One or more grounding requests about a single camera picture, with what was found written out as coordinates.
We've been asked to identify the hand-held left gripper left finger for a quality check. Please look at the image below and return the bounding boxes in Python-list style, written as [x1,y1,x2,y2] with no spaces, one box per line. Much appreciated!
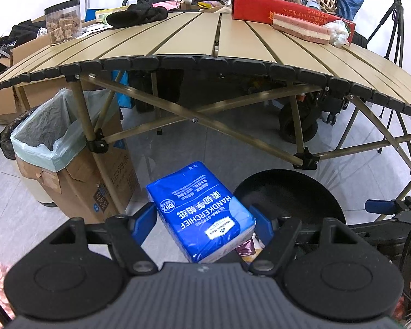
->
[50,203,158,275]

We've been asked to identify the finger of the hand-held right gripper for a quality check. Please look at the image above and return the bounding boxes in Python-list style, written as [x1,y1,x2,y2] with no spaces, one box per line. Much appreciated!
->
[366,197,411,215]

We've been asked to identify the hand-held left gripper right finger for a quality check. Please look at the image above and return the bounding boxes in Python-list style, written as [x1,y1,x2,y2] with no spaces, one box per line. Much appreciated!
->
[248,205,360,277]

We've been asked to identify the blue tissue pack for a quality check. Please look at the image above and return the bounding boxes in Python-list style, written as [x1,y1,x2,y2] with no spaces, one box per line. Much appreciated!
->
[146,161,256,264]

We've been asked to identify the black round pan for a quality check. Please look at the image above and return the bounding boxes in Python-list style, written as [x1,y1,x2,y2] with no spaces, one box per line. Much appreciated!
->
[232,169,347,234]

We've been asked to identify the cardboard bin carton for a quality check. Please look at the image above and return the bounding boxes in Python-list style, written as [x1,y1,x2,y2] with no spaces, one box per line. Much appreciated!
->
[15,110,139,223]

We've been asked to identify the beige bucket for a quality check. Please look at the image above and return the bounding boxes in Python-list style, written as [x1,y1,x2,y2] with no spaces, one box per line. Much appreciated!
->
[27,175,59,208]

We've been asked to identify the blue box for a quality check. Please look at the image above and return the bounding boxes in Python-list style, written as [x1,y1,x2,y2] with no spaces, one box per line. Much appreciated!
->
[111,70,137,109]

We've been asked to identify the black plastic bag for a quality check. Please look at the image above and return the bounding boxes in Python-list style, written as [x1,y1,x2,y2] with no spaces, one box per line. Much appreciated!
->
[0,107,25,160]

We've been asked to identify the crumpled clear plastic bag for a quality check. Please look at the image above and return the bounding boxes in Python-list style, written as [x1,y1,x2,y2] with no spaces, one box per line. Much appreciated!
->
[323,19,351,47]

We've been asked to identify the black tripod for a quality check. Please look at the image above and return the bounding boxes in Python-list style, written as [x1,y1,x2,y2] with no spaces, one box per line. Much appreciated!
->
[366,0,407,68]

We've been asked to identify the tan slatted folding table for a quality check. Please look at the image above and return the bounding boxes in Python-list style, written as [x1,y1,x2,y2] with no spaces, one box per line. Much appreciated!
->
[0,8,411,220]

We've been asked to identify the pink layered sponge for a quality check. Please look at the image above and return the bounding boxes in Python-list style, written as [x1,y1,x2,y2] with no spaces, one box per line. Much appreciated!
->
[272,13,332,45]

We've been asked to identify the large brown cardboard box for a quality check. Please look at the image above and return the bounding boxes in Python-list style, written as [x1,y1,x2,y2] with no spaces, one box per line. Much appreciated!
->
[0,34,76,126]

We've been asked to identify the black cloth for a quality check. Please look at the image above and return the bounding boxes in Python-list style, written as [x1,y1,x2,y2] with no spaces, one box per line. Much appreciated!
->
[106,2,169,28]

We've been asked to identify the pale yellow box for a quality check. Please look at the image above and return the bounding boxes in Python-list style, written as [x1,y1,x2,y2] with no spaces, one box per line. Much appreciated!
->
[95,7,124,25]

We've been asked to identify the clear jar with black lid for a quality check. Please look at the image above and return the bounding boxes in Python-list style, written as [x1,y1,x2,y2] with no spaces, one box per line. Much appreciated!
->
[44,0,83,45]

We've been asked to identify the pink packet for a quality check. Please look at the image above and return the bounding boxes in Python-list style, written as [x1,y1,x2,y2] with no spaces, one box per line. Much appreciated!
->
[150,0,179,10]

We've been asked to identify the red cardboard box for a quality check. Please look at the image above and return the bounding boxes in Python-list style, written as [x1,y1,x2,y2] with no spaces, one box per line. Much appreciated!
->
[231,0,357,45]

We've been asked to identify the black clothes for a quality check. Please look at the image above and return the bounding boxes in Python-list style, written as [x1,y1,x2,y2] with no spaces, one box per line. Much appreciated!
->
[8,24,47,42]

